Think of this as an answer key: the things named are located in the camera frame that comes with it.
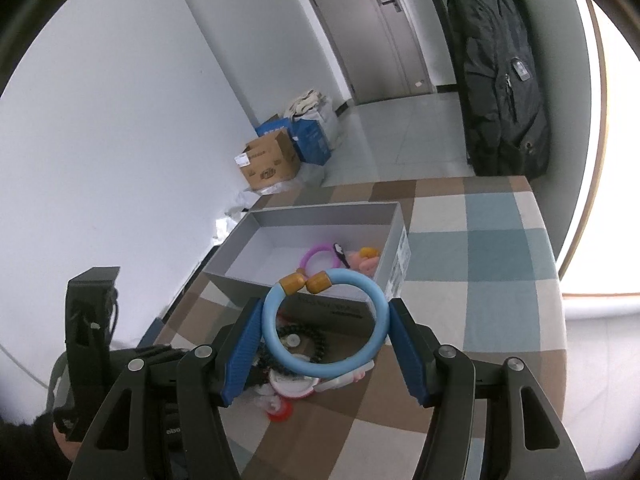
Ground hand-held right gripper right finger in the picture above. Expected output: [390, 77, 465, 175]
[387, 297, 586, 480]

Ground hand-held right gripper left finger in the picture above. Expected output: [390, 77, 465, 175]
[67, 296, 266, 480]

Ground light blue bracelet amber beads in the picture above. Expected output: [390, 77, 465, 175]
[261, 268, 390, 376]

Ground grey cardboard box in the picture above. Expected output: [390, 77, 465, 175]
[202, 201, 412, 338]

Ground person's left forearm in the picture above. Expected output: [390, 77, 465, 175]
[0, 410, 71, 480]

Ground person's left hand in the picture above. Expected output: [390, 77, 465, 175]
[52, 422, 81, 461]

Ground white round container red rim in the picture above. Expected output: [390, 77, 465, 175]
[267, 365, 321, 402]

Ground small red trinket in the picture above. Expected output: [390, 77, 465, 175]
[265, 400, 293, 423]

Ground white and pink trinket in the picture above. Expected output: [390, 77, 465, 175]
[315, 357, 376, 392]

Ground pink and orange trinket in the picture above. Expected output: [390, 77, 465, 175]
[350, 246, 382, 276]

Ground checked tablecloth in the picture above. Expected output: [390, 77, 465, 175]
[152, 176, 568, 480]

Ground crumpled white plastic sheet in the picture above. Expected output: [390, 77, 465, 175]
[215, 160, 326, 246]

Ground brown cardboard box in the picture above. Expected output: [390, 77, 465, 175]
[234, 128, 302, 192]

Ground blue cardboard box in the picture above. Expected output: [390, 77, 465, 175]
[256, 115, 333, 166]

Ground white plastic bag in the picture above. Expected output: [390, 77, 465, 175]
[300, 95, 341, 151]

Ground striped cloth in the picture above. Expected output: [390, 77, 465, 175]
[284, 89, 326, 120]

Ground black backpack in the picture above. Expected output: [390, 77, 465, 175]
[445, 0, 551, 179]

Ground grey door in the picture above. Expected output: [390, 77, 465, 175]
[292, 0, 436, 106]

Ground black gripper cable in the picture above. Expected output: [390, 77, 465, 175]
[107, 287, 121, 333]

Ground black beaded bracelet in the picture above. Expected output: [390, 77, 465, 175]
[255, 324, 331, 386]

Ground pink bracelet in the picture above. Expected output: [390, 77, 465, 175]
[300, 243, 341, 273]

